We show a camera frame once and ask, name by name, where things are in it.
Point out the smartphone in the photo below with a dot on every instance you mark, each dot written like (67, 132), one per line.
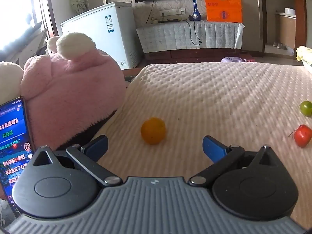
(12, 151)

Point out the orange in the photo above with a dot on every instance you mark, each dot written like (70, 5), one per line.
(153, 131)

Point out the white chest freezer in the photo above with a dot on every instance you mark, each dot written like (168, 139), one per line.
(97, 29)

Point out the bright red crab apple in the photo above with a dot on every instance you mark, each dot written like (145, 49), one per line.
(303, 136)

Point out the pale green plate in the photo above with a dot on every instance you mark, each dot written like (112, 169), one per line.
(308, 66)

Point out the napa cabbage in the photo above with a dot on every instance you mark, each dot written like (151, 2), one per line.
(304, 53)

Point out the white pot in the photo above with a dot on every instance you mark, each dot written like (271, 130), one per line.
(290, 11)

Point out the purple plastic container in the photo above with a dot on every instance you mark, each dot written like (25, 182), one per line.
(232, 59)

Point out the wooden door frame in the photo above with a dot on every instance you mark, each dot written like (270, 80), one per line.
(300, 17)

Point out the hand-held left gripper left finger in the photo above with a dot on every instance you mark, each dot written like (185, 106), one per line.
(98, 146)

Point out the blue glass bottle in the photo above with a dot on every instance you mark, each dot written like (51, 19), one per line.
(195, 14)

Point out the dark wooden television cabinet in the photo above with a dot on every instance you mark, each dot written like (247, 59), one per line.
(195, 53)

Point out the orange cardboard box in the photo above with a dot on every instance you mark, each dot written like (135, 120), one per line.
(224, 4)

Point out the black power strip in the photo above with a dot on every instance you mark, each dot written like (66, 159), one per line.
(168, 20)

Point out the covered TV cabinet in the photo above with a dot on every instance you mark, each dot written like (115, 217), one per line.
(182, 36)

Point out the green tomato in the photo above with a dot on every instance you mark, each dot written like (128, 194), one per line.
(306, 108)

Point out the pink plush toy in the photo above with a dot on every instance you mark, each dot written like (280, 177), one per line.
(73, 90)

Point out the window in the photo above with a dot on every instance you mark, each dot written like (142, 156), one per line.
(14, 9)

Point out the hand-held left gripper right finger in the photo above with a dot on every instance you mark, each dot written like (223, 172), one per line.
(213, 148)

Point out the white wall socket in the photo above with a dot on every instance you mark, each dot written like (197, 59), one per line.
(171, 11)

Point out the wooden kitchen cabinet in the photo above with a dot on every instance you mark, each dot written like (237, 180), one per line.
(286, 29)

